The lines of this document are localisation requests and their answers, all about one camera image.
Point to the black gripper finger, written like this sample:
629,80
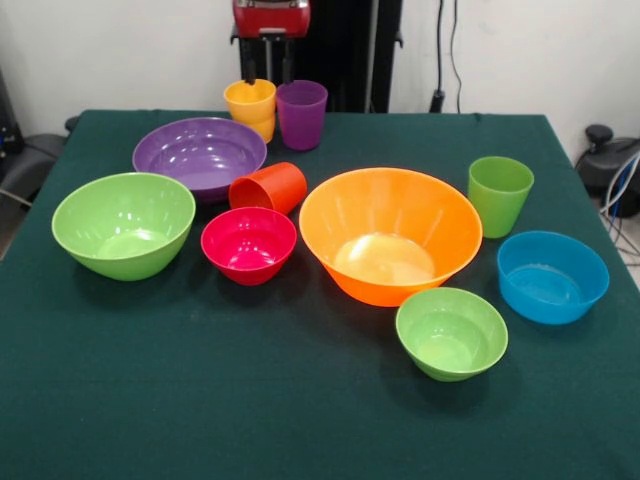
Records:
249,60
288,60

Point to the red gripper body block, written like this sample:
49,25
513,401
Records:
270,20

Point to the yellow cup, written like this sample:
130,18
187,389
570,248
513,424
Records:
249,112

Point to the purple cup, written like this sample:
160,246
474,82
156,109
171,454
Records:
300,120

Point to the purple bowl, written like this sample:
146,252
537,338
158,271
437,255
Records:
200,160

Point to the red-orange cup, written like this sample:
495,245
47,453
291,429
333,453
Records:
280,187

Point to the pink bowl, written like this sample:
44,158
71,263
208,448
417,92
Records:
248,250

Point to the large orange bowl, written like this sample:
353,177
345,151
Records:
385,240

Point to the large green bowl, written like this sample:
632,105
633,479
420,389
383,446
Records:
125,230

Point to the green cup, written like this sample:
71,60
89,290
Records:
497,200

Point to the dark green table cloth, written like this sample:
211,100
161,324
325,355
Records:
200,375

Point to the small green bowl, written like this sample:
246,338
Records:
450,335

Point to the blue bowl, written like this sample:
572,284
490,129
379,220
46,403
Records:
550,280

